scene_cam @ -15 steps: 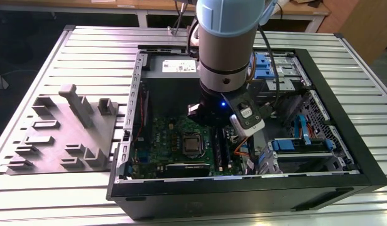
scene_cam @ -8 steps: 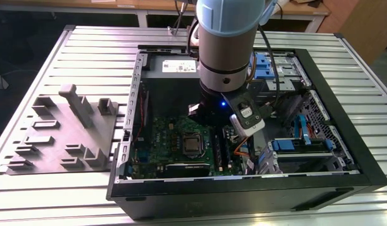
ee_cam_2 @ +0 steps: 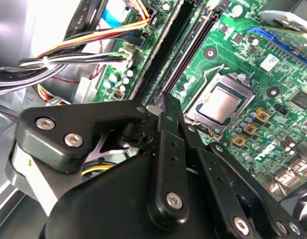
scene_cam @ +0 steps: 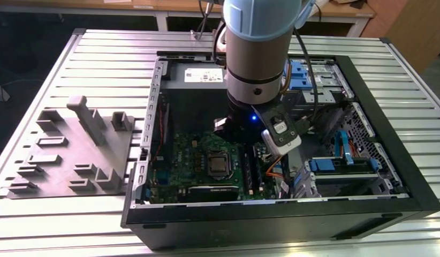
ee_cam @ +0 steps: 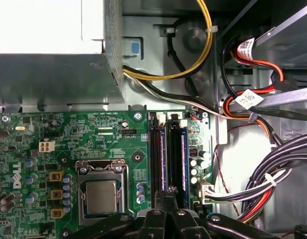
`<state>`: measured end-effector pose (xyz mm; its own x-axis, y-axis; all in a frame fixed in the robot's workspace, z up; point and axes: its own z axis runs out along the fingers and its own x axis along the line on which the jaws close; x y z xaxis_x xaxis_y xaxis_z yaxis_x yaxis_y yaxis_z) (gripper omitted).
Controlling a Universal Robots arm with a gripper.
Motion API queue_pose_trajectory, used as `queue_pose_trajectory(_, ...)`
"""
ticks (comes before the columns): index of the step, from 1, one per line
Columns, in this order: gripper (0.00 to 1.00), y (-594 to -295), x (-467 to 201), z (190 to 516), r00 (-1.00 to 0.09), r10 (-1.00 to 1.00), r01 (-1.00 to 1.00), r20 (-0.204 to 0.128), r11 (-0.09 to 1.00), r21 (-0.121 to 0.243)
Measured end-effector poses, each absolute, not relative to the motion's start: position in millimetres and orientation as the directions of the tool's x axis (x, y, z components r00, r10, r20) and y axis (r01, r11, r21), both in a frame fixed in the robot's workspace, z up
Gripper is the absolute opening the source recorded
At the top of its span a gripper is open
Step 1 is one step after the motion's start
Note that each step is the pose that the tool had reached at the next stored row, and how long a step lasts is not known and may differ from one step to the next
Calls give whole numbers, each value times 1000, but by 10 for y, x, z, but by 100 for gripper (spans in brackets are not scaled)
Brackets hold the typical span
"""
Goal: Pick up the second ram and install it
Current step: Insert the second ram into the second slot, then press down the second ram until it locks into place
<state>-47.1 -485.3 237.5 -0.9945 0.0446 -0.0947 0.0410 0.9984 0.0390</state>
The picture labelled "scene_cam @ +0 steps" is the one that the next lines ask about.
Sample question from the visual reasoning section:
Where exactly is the blue disk carrier with disk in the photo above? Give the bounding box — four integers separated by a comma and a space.
304, 157, 380, 176

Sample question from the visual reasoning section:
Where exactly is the red black twisted wire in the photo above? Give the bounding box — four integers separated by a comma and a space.
158, 102, 171, 147

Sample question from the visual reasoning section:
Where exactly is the grey power supply unit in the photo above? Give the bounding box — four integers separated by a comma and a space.
162, 63, 231, 134

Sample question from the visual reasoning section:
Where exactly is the grey parts rack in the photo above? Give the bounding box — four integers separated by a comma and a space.
0, 95, 144, 200

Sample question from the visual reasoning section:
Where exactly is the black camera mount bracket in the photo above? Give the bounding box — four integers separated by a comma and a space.
251, 103, 300, 144

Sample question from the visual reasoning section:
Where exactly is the silver CPU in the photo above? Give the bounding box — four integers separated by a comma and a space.
208, 157, 231, 172

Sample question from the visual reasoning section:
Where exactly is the black PC case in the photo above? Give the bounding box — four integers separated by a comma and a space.
120, 50, 440, 251

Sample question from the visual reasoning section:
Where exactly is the blue flat data wire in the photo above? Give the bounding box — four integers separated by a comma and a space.
334, 131, 355, 164

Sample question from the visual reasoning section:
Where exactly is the black camera cable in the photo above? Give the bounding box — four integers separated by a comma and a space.
291, 26, 323, 132

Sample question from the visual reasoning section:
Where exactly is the wooden desk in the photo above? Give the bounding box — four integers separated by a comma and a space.
0, 0, 378, 38

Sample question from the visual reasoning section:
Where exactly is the blue plastic drive bracket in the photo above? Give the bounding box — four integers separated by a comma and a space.
286, 61, 316, 90

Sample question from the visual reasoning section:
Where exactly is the green motherboard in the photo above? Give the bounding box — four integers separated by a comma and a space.
144, 131, 278, 204

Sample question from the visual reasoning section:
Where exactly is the orange wire bundle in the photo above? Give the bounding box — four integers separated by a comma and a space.
266, 160, 288, 177

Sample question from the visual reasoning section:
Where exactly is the silver metal drive cage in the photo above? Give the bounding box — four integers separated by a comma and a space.
276, 61, 350, 118

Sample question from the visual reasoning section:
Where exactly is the wooden cabinet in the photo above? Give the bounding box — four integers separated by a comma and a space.
363, 0, 440, 73

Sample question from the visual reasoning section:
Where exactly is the black graphics card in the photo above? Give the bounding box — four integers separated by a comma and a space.
187, 184, 239, 203

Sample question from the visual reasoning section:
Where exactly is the CPU socket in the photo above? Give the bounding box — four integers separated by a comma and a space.
204, 149, 235, 180

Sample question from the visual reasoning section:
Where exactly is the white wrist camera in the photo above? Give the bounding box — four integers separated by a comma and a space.
262, 127, 303, 156

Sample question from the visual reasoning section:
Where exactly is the red orange power wire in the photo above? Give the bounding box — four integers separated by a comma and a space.
350, 141, 370, 161

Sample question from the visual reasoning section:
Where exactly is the black case fan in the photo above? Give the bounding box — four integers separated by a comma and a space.
151, 89, 174, 165

